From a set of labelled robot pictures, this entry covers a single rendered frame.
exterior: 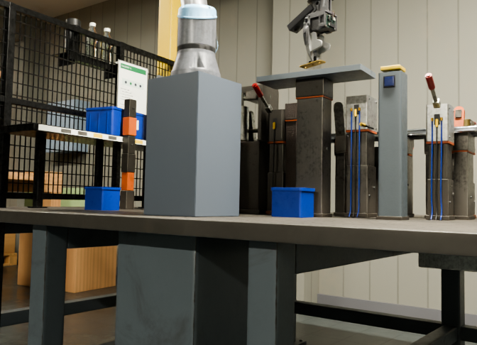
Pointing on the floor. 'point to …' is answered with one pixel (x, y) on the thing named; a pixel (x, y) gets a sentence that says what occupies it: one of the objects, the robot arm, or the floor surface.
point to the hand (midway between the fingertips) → (312, 58)
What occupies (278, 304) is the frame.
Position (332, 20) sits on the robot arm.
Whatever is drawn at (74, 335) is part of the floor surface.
